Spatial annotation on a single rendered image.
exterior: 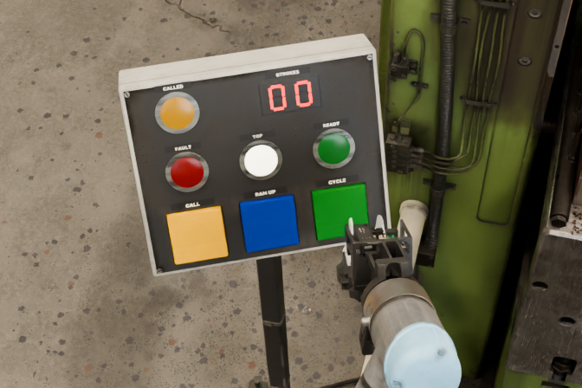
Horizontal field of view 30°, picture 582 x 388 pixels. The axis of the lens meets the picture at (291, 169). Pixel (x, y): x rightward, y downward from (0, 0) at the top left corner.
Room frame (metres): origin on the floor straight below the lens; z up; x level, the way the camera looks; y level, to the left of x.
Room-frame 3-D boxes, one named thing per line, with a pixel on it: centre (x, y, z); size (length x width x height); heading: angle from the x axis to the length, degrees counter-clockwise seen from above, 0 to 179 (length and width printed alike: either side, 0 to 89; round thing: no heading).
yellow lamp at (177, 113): (0.91, 0.14, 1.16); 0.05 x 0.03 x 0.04; 73
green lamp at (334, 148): (0.90, -0.06, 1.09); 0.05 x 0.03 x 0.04; 73
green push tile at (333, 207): (0.85, -0.07, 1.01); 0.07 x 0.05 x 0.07; 98
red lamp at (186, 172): (0.87, 0.14, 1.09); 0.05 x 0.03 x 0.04; 73
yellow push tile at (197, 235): (0.83, 0.13, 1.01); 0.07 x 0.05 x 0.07; 98
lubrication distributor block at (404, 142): (1.11, -0.19, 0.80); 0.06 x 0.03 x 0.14; 73
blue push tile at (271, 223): (0.84, 0.03, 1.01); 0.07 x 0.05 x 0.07; 98
